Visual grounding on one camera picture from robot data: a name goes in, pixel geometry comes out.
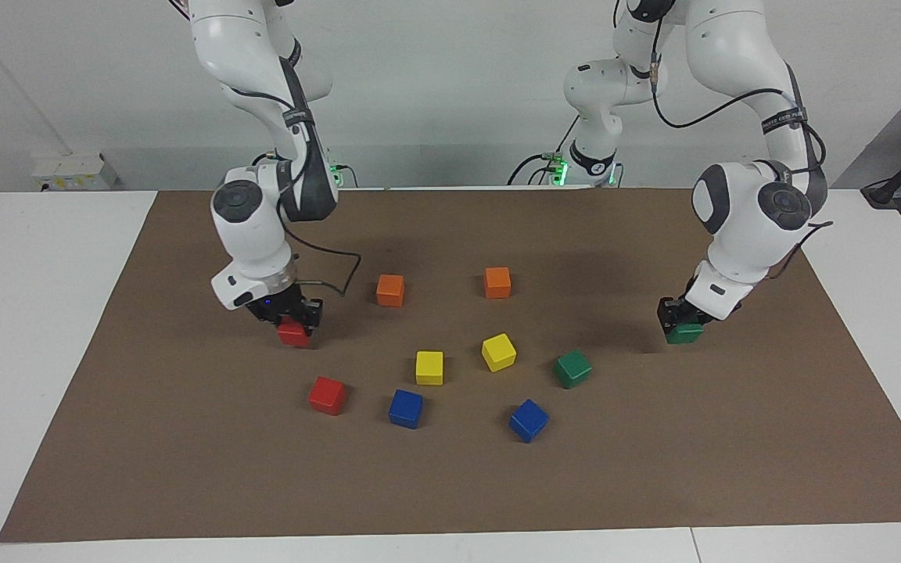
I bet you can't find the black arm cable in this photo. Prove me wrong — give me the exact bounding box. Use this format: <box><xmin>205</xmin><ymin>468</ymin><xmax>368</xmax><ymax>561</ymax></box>
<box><xmin>650</xmin><ymin>20</ymin><xmax>835</xmax><ymax>282</ymax></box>
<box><xmin>224</xmin><ymin>82</ymin><xmax>363</xmax><ymax>299</ymax></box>

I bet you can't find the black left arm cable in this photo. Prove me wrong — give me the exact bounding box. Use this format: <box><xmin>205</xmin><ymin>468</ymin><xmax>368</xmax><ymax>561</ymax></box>
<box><xmin>650</xmin><ymin>20</ymin><xmax>835</xmax><ymax>282</ymax></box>

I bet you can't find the black base cable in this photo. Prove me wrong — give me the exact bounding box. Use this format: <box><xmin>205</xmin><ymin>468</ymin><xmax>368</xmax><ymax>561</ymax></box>
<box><xmin>507</xmin><ymin>116</ymin><xmax>579</xmax><ymax>187</ymax></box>

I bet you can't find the yellow wooden cube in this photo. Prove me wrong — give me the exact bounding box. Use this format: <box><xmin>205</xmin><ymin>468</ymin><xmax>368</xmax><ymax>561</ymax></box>
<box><xmin>481</xmin><ymin>332</ymin><xmax>518</xmax><ymax>373</ymax></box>
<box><xmin>415</xmin><ymin>350</ymin><xmax>445</xmax><ymax>386</ymax></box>

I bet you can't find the blue wooden cube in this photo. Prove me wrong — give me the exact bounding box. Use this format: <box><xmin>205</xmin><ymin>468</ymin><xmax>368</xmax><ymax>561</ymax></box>
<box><xmin>508</xmin><ymin>398</ymin><xmax>551</xmax><ymax>444</ymax></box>
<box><xmin>388</xmin><ymin>388</ymin><xmax>425</xmax><ymax>430</ymax></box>

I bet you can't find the brown paper table mat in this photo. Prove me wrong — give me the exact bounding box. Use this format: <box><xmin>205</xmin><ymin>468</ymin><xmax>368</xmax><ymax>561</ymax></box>
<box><xmin>0</xmin><ymin>188</ymin><xmax>901</xmax><ymax>543</ymax></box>

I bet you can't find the red wooden cube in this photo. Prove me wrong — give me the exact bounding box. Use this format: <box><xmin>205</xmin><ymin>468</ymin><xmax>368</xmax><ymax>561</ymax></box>
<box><xmin>308</xmin><ymin>376</ymin><xmax>347</xmax><ymax>416</ymax></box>
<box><xmin>277</xmin><ymin>316</ymin><xmax>312</xmax><ymax>349</ymax></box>

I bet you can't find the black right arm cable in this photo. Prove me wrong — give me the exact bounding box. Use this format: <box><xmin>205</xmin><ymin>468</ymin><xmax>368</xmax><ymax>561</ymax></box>
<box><xmin>224</xmin><ymin>82</ymin><xmax>363</xmax><ymax>299</ymax></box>

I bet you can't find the white wall socket box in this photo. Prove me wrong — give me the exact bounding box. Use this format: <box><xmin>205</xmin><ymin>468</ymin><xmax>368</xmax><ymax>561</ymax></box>
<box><xmin>32</xmin><ymin>152</ymin><xmax>119</xmax><ymax>192</ymax></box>

